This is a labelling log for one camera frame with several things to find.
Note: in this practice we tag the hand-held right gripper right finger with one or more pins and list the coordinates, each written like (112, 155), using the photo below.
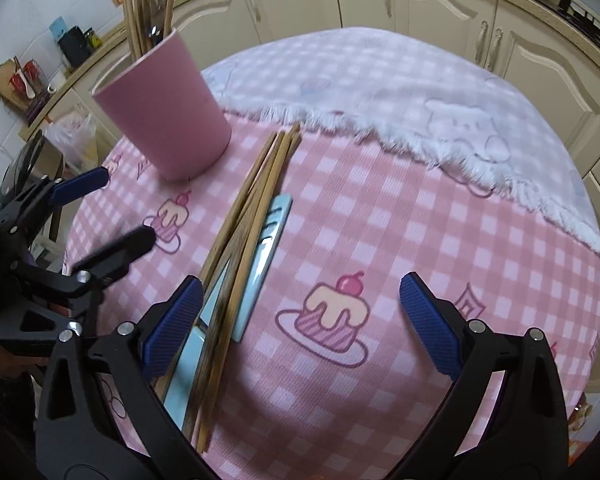
(430, 325)

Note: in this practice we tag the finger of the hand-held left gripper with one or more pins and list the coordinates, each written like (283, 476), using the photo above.
(117, 252)
(80, 183)

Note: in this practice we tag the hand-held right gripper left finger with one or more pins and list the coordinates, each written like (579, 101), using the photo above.
(175, 325)

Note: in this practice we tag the pink cup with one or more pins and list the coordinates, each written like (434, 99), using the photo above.
(165, 110)

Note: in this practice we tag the pile of wooden chopsticks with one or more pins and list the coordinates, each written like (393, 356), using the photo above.
(260, 195)

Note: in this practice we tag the clear plastic bag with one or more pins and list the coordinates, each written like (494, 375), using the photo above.
(72, 140)

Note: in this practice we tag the brown rice cooker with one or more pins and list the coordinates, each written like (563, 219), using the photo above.
(22, 165)

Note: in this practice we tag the white mug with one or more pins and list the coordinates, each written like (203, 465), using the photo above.
(55, 86)

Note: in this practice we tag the red and purple utensil holder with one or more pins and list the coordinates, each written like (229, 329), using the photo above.
(30, 75)

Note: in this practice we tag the pink checked tablecloth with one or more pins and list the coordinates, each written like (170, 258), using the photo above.
(380, 210)

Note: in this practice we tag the wooden cutting board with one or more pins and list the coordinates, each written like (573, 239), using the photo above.
(0, 80)

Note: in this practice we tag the black electric kettle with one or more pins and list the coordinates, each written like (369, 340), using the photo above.
(76, 47)

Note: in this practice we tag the blue card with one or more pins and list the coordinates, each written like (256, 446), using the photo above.
(59, 27)

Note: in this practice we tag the black gas stove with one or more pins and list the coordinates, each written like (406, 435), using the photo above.
(580, 10)

